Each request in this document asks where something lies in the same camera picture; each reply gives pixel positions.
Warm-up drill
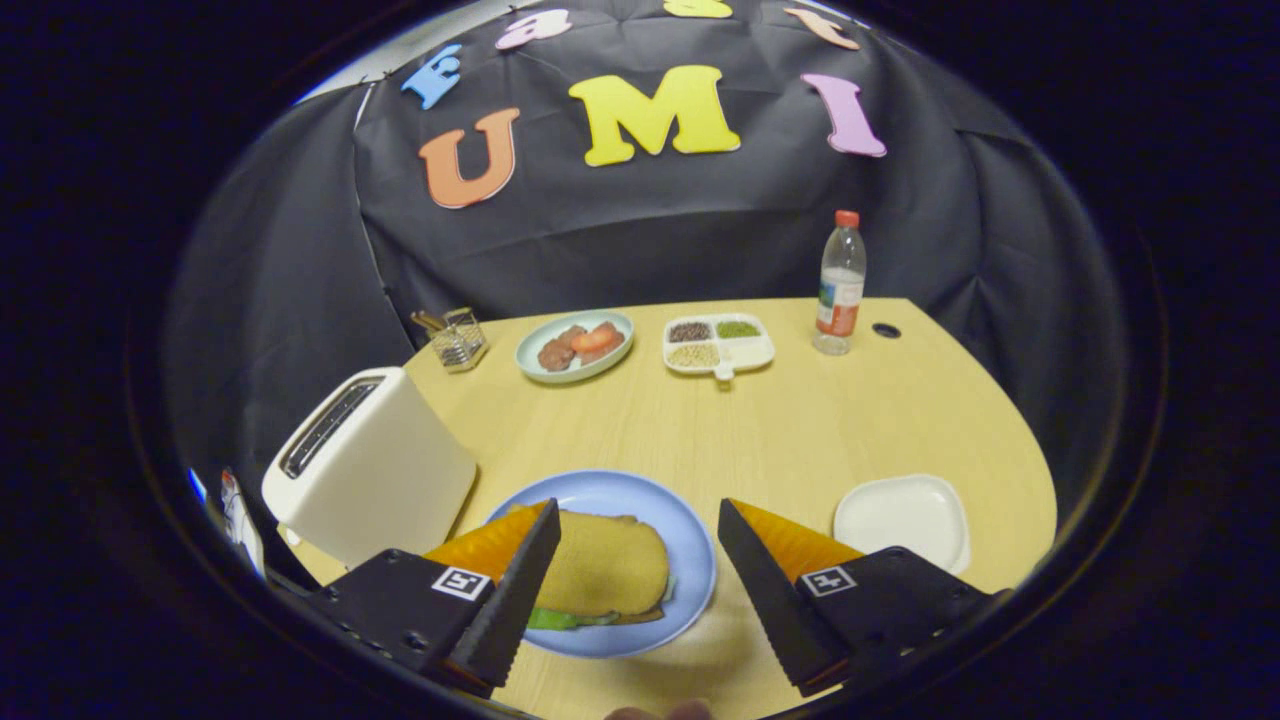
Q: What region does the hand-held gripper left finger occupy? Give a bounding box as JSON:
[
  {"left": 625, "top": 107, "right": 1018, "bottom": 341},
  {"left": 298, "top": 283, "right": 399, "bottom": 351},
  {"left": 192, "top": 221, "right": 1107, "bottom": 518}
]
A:
[{"left": 298, "top": 498, "right": 563, "bottom": 698}]

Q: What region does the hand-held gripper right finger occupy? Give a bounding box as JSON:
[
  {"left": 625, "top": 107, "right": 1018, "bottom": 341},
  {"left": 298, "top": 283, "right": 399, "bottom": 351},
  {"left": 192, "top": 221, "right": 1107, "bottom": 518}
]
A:
[{"left": 716, "top": 498, "right": 1006, "bottom": 699}]

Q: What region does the green lettuce leaf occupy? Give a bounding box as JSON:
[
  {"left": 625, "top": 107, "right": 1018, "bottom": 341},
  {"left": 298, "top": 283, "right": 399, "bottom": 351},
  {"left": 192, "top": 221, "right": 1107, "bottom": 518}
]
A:
[{"left": 527, "top": 575, "right": 676, "bottom": 631}]

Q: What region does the brown toast slice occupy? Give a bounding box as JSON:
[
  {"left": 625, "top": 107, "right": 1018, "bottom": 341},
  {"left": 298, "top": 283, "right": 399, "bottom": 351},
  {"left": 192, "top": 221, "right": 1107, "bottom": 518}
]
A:
[{"left": 535, "top": 510, "right": 671, "bottom": 618}]

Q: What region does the white square plate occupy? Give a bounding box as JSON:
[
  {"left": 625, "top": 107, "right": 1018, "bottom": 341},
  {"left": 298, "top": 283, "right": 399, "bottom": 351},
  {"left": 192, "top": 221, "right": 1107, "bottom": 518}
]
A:
[{"left": 833, "top": 474, "right": 972, "bottom": 576}]

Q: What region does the blue round plate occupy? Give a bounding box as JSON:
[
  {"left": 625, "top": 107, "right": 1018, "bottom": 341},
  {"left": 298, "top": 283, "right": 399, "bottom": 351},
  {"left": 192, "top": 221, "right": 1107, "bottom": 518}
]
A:
[{"left": 485, "top": 470, "right": 718, "bottom": 659}]

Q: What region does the white toaster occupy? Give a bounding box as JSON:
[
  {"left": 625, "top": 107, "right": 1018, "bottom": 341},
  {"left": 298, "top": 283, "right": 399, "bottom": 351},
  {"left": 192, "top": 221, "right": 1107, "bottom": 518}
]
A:
[{"left": 261, "top": 366, "right": 479, "bottom": 571}]

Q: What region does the pale green round plate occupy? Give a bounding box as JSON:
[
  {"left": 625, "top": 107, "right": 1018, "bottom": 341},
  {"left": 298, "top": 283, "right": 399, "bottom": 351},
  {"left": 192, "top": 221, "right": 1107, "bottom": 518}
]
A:
[{"left": 515, "top": 309, "right": 636, "bottom": 385}]

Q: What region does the white divided dish with grains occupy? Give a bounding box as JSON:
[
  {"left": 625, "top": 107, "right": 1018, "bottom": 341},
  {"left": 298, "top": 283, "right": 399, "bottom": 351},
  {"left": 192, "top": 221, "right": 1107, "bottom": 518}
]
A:
[{"left": 662, "top": 312, "right": 777, "bottom": 382}]

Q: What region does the red tomato slice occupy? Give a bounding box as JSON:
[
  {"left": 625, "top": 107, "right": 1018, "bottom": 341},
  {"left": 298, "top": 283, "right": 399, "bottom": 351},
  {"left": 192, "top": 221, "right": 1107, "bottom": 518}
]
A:
[{"left": 570, "top": 321, "right": 626, "bottom": 365}]

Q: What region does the white device beside table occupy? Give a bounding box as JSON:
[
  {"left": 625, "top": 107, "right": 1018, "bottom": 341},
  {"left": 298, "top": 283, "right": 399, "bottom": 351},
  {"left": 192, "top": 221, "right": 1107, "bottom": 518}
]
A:
[{"left": 220, "top": 468, "right": 267, "bottom": 579}]

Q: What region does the clear water bottle red cap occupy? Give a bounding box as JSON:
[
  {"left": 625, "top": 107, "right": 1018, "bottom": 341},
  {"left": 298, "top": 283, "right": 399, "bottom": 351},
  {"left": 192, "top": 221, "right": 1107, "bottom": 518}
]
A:
[{"left": 812, "top": 210, "right": 868, "bottom": 357}]

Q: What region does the black backdrop cloth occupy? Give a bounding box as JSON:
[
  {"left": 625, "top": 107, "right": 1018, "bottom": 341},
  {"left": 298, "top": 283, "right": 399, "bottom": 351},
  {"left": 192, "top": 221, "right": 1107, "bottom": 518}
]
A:
[{"left": 165, "top": 0, "right": 1126, "bottom": 581}]

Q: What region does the metal wire mesh holder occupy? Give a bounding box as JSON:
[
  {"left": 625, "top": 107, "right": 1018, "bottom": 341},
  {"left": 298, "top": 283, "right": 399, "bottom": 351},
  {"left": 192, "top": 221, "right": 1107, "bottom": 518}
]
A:
[{"left": 411, "top": 307, "right": 490, "bottom": 374}]

